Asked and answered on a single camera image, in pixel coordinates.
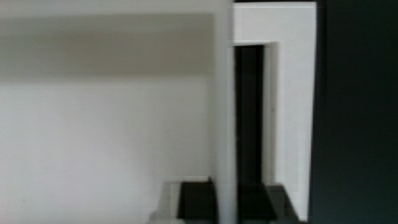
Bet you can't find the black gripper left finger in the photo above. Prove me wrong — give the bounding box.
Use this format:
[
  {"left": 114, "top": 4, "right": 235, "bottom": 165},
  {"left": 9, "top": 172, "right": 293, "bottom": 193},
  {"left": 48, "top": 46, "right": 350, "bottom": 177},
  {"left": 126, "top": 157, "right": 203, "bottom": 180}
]
[{"left": 155, "top": 176, "right": 219, "bottom": 224}]

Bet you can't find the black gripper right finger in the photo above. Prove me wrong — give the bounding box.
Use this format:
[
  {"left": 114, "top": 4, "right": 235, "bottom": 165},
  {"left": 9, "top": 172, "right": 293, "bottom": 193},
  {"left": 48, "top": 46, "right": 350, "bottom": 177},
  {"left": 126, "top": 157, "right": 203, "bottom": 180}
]
[{"left": 238, "top": 184, "right": 301, "bottom": 224}]

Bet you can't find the white drawer cabinet box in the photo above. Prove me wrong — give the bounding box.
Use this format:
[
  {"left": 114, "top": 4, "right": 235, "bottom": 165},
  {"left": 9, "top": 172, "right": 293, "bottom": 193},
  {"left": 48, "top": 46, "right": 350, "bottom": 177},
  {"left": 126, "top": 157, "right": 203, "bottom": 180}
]
[{"left": 0, "top": 0, "right": 317, "bottom": 224}]

